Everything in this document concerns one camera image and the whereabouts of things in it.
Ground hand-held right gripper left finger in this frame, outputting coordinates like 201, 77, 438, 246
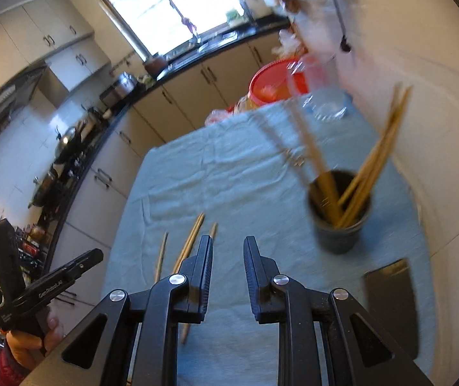
22, 234, 214, 386

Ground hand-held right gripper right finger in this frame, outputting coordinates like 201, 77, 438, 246
243, 236, 435, 386

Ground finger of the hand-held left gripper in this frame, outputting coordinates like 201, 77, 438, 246
58, 249, 104, 287
0, 219, 26, 305

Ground long wooden chopstick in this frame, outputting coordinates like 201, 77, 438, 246
178, 212, 207, 267
172, 214, 203, 274
154, 232, 169, 284
180, 222, 219, 345

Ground dark grey utensil holder cup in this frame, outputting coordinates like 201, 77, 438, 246
308, 170, 374, 255

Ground set of wooden chopsticks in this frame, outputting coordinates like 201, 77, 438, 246
286, 82, 414, 230

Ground person's left hand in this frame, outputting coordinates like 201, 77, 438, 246
6, 309, 66, 370

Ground red label sauce bottle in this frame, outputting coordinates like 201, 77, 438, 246
26, 225, 50, 259

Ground pan with glass lid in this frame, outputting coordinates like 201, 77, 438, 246
29, 173, 60, 208

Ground black gas stove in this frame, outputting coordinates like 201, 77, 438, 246
53, 145, 94, 179

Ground teal tablecloth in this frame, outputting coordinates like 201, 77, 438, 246
101, 88, 435, 386

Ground wok with metal lid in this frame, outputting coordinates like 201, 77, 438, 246
53, 126, 90, 162

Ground range hood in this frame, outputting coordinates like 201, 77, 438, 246
0, 66, 48, 170

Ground crumpled bag beside bucket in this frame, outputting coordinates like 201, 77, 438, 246
205, 96, 255, 126

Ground white lower kitchen cabinets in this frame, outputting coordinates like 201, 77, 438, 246
55, 36, 306, 307

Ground silver rice cooker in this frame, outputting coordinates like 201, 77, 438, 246
100, 72, 138, 107

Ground white upper cabinet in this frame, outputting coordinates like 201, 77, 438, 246
47, 36, 112, 91

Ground red plastic bucket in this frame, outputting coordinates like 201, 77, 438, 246
249, 60, 314, 107

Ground clear glass pitcher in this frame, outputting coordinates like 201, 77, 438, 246
288, 54, 353, 122

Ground brown cooking pot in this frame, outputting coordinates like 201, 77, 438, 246
144, 54, 168, 78

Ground white ceiling cabinets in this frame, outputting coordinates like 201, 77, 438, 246
0, 0, 94, 91

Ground kitchen sink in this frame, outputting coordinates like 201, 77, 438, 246
165, 34, 239, 63

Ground black countertop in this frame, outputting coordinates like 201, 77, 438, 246
45, 18, 291, 259

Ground kitchen window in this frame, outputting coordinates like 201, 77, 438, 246
77, 0, 254, 59

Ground hanging plastic bags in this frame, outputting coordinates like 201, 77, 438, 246
249, 0, 337, 58

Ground black power cable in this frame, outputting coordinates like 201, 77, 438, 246
329, 0, 353, 53

